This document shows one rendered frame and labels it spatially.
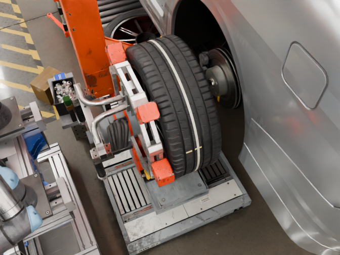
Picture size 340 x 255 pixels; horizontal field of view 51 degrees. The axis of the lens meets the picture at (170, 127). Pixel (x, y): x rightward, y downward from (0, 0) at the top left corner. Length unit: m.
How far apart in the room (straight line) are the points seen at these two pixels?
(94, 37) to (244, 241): 1.49
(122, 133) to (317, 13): 0.84
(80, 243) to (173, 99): 1.08
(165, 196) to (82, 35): 1.02
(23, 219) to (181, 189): 1.19
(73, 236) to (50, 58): 1.75
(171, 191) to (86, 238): 0.55
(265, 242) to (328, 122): 1.43
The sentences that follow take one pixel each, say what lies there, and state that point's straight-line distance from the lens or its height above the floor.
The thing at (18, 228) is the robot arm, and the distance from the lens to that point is 1.22.
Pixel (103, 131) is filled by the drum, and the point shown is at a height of 0.90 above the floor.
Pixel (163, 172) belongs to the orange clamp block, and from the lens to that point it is 1.50.
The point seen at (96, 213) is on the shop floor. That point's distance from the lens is 2.44.
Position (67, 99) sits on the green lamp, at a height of 0.66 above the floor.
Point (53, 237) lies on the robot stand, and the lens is 2.22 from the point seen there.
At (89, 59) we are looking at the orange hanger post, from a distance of 2.03.
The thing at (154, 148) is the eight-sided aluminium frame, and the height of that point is 0.97.
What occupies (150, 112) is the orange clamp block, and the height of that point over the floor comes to 1.14.
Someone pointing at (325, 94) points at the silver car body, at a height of 1.49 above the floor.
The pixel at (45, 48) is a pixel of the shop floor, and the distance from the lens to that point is 3.50.
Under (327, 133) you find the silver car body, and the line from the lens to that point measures 1.08.
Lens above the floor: 2.21
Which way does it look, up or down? 55 degrees down
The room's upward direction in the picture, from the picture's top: 2 degrees counter-clockwise
